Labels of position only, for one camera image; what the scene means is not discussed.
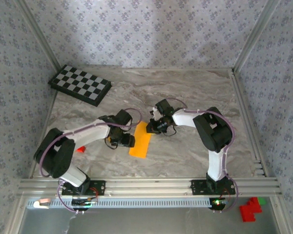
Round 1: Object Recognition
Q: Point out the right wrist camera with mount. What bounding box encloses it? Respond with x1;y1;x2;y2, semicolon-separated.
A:
150;99;174;120

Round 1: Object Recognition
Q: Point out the aluminium left side rail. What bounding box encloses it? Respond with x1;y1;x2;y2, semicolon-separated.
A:
29;91;59;178

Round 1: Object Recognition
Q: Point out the red toy brick stack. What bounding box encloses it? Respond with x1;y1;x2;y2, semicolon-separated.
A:
239;196;263;223

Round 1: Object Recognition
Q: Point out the black and grey checkerboard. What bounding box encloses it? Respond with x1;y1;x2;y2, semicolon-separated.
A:
47;64;112;107

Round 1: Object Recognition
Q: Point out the aluminium corner post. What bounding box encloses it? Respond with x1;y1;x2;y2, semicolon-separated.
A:
14;0;63;71
232;0;282;74

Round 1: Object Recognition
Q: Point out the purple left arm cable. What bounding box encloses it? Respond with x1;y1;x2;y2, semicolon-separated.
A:
40;108;143;215

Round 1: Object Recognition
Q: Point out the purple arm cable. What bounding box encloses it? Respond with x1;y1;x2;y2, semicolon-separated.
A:
165;98;239;213
40;108;143;215

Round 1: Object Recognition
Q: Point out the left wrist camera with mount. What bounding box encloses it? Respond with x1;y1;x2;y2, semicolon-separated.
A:
114;109;133;128

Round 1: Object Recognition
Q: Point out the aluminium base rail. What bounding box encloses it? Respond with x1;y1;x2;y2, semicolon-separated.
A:
16;177;283;198

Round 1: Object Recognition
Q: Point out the aluminium right side rail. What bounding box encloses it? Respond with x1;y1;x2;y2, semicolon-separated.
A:
230;69;269;177

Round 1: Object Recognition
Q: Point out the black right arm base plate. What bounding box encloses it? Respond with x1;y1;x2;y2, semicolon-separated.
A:
190;179;236;196

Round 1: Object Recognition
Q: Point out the pink and white small object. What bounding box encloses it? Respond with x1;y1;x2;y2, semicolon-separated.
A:
33;198;51;209

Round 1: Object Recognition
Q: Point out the thin black left gripper cable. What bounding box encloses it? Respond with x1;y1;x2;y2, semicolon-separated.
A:
105;137;126;150

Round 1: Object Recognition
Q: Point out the grey slotted cable duct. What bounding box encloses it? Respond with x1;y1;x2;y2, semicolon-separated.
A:
26;197;227;209

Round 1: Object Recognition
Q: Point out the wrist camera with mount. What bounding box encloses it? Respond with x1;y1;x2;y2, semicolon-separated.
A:
150;99;174;120
114;109;133;128

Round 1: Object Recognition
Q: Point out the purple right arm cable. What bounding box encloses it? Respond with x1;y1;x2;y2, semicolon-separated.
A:
165;98;239;213

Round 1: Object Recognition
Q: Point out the aluminium left corner post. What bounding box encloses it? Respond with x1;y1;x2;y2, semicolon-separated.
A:
14;0;63;71

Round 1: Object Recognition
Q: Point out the aluminium right corner post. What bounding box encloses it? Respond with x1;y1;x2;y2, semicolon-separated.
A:
232;0;282;74

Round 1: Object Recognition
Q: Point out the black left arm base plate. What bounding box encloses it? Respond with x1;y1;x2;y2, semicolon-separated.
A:
61;179;106;197

